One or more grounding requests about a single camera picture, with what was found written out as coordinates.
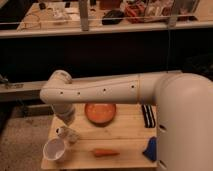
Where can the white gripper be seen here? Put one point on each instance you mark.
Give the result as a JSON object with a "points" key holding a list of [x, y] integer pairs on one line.
{"points": [[65, 112]]}

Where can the clear plastic bottle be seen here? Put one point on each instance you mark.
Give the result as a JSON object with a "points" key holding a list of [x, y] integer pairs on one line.
{"points": [[67, 134]]}

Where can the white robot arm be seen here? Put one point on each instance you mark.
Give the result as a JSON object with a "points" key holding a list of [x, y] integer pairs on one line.
{"points": [[184, 107]]}

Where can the orange bowl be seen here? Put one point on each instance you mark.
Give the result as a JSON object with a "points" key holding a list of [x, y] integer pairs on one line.
{"points": [[100, 113]]}

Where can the white plastic cup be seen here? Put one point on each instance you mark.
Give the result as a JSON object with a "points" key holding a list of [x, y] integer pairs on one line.
{"points": [[54, 150]]}

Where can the orange carrot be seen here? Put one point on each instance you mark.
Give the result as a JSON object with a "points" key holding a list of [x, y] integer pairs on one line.
{"points": [[104, 152]]}

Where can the wooden table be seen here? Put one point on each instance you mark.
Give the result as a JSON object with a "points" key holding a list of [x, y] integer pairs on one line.
{"points": [[126, 134]]}

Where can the black and white striped object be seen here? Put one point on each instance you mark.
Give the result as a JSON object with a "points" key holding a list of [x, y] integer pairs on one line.
{"points": [[148, 116]]}

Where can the blue cloth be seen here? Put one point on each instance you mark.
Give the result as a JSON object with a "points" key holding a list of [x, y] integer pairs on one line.
{"points": [[151, 150]]}

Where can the black bag on shelf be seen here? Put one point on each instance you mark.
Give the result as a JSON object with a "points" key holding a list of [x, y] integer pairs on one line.
{"points": [[112, 17]]}

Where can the grey metal rail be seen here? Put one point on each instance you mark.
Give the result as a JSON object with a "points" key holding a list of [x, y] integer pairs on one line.
{"points": [[20, 90]]}

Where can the grey vertical post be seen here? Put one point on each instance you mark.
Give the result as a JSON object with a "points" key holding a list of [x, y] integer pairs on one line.
{"points": [[83, 9]]}

